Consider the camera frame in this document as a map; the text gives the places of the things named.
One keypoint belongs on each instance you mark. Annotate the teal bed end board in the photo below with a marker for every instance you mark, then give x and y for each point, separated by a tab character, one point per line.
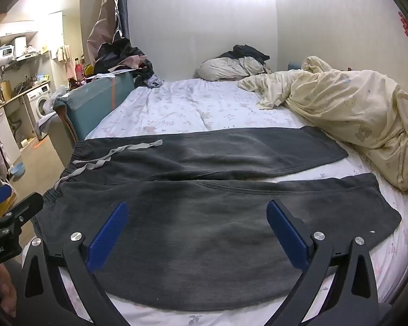
95	98

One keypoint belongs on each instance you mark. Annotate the dark grey pants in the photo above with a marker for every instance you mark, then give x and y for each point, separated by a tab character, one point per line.
204	231

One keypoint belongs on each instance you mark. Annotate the grey pillow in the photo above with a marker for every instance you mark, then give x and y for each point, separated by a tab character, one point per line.
221	69

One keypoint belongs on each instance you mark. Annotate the hanging pink towel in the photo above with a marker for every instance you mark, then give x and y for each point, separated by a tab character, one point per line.
66	59

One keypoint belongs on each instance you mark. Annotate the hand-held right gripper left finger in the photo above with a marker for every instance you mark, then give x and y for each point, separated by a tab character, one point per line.
107	234

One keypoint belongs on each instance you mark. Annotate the dark clothes on pillow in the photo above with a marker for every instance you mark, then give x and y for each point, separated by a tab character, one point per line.
246	51

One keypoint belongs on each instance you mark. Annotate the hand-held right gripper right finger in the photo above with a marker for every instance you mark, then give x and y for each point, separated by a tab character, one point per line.
287	234

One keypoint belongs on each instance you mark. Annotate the hanging pinkish curtain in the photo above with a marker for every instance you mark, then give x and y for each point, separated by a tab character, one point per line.
103	13

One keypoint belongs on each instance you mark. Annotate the pile of dark clothes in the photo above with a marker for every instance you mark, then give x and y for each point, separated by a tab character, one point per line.
122	56

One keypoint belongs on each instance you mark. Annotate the white water heater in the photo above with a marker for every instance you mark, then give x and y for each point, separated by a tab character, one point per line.
0	57

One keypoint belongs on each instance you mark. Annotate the wooden kitchen counter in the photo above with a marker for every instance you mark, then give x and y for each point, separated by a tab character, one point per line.
13	96

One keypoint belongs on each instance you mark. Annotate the person's left hand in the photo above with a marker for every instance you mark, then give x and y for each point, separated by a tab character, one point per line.
7	288

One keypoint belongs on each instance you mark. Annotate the pale yellow printed duvet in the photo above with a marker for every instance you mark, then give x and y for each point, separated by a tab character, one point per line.
353	105

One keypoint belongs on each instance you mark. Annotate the pink bottle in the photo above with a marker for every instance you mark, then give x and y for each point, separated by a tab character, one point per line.
78	69

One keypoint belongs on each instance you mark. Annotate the bed with floral sheet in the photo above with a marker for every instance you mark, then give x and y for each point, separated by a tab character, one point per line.
197	108

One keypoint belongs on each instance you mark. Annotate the white washing machine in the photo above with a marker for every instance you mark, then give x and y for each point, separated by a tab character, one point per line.
40	105

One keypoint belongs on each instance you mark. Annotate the blue bowl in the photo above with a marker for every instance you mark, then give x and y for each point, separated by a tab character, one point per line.
17	170

